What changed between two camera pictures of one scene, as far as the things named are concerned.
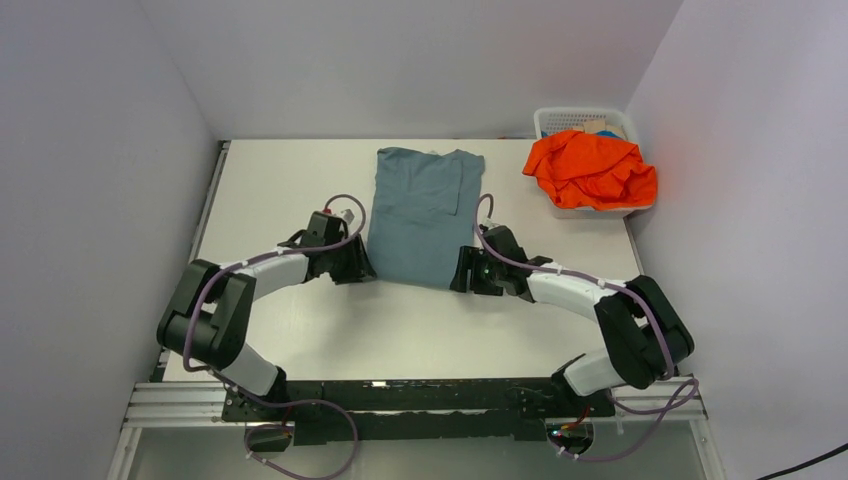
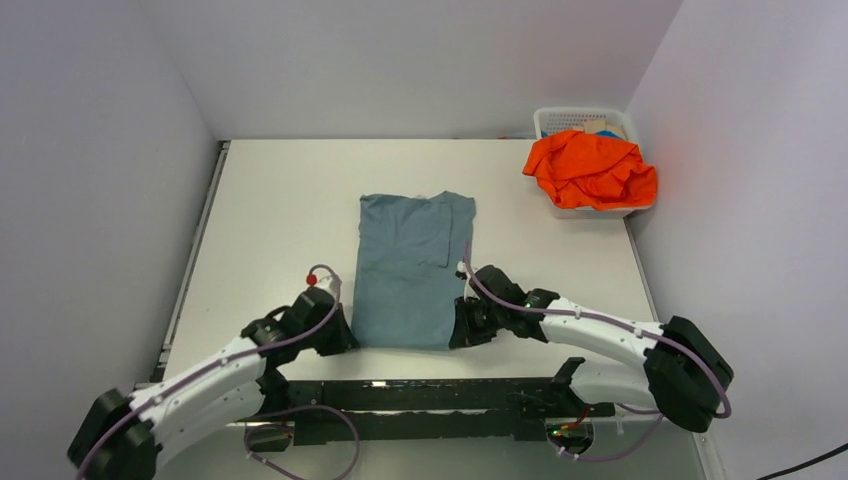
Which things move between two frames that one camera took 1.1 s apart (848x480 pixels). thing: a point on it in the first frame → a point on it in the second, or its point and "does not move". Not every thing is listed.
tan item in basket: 592,126 does not move
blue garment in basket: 607,133 does not move
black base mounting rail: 413,410 does not move
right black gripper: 467,261 → 464,333
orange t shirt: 588,172 does not move
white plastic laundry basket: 566,119 does not move
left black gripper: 359,269 → 343,341
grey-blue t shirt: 422,214 → 411,256
